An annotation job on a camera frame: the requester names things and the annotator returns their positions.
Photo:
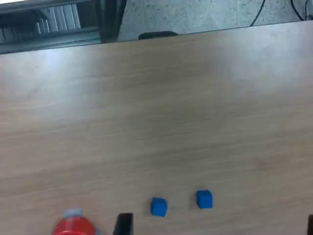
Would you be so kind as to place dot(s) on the black item on floor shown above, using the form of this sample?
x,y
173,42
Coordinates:
x,y
156,35

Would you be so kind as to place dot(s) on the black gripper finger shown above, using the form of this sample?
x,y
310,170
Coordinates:
x,y
124,225
310,226

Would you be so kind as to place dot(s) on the pale blue tape piece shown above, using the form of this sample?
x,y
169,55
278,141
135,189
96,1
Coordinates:
x,y
72,212
97,232

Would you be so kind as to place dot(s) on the red plastic cup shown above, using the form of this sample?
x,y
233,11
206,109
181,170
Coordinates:
x,y
73,225

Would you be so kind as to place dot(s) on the blue cube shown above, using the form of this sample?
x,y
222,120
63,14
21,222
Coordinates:
x,y
159,207
204,199

